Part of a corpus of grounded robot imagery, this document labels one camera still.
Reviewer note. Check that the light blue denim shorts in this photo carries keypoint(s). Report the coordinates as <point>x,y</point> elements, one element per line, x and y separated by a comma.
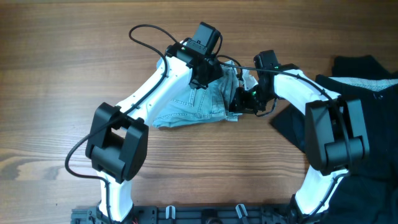
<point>194,106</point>

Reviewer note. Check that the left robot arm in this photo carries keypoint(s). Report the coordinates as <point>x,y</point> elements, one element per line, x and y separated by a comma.
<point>118,138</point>

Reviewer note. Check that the right white rail clip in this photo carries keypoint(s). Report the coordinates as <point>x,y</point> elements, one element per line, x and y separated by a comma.
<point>241,211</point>

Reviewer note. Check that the left white rail clip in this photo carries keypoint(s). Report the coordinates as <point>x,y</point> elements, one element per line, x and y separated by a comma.
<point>170,212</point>

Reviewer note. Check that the black garment pile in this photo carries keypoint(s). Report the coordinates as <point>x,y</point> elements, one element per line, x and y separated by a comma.
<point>370,195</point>

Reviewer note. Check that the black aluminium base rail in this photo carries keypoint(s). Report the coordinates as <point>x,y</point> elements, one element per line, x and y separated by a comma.
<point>265,214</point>

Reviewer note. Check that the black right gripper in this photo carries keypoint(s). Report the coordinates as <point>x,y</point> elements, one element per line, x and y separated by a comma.
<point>244,101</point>

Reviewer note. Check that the white rail clip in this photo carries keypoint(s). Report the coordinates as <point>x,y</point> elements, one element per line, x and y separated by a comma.
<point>241,211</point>
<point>170,212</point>

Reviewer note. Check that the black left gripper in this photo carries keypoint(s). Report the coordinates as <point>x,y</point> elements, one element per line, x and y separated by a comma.
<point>216,69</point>

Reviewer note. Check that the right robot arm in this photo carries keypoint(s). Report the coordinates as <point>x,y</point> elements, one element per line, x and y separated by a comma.
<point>335,137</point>

